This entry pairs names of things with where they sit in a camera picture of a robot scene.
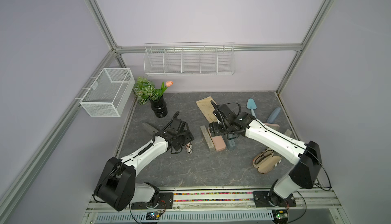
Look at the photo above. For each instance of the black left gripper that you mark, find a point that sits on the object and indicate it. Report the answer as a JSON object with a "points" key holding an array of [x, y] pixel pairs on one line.
{"points": [[188, 138]]}

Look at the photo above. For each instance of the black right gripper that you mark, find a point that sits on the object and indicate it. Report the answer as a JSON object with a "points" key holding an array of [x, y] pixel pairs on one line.
{"points": [[213, 127]]}

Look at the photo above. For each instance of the teal grey case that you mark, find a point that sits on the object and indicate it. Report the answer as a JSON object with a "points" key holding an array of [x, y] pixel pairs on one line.
{"points": [[230, 142]]}

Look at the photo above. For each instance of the beige case brown sunglasses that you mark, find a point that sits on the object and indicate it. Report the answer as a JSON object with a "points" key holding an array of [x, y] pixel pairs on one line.
{"points": [[188, 148]]}

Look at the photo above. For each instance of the pink glasses case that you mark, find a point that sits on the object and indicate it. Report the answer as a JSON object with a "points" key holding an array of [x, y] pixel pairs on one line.
{"points": [[218, 142]]}

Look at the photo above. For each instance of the green glasses case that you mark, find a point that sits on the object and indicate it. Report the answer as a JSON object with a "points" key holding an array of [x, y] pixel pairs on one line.
{"points": [[207, 137]]}

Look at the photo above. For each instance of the blue brown glasses case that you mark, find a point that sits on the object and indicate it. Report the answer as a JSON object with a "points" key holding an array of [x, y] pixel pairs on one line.
{"points": [[273, 116]]}

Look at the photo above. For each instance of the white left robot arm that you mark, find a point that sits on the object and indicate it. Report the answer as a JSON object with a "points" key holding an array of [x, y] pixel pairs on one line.
{"points": [[117, 185]]}

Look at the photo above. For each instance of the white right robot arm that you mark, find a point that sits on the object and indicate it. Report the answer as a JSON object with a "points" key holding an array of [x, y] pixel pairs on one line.
{"points": [[305, 157]]}

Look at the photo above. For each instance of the beige case black glasses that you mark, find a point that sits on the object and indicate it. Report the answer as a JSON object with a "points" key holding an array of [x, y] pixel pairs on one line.
{"points": [[266, 161]]}

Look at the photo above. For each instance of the teal small trowel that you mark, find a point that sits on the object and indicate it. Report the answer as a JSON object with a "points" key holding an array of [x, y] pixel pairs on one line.
{"points": [[252, 107]]}

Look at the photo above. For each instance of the beige fabric glove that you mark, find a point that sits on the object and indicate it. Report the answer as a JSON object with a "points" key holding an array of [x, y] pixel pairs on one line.
{"points": [[207, 109]]}

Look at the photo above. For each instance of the black glossy vase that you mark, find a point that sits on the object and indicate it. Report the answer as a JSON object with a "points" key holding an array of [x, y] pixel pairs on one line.
{"points": [[159, 107]]}

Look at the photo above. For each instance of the pink tulip flower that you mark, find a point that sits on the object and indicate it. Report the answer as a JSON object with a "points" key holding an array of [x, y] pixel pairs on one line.
{"points": [[169, 83]]}

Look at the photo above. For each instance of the green artificial plant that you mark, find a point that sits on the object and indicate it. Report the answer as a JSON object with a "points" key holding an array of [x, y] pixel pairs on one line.
{"points": [[145, 90]]}

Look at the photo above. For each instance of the aluminium mounting rail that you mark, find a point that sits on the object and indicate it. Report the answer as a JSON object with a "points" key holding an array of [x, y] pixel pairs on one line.
{"points": [[242, 198]]}

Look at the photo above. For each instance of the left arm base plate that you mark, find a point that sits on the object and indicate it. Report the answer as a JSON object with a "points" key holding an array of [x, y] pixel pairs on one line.
{"points": [[165, 200]]}

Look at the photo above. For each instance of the long white wire shelf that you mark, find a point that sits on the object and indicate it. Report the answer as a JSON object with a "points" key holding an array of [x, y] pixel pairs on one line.
{"points": [[197, 58]]}

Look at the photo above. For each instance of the white wire basket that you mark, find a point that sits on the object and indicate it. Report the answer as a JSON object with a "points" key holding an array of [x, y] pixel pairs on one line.
{"points": [[108, 94]]}

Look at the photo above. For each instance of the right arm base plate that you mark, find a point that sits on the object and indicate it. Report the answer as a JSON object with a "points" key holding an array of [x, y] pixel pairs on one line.
{"points": [[271, 199]]}

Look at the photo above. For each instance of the white vented cable duct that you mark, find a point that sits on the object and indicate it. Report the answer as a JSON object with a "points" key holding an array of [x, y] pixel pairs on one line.
{"points": [[171, 217]]}

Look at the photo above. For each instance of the aluminium frame post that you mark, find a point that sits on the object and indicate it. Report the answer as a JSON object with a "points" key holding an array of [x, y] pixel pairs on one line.
{"points": [[105, 30]]}

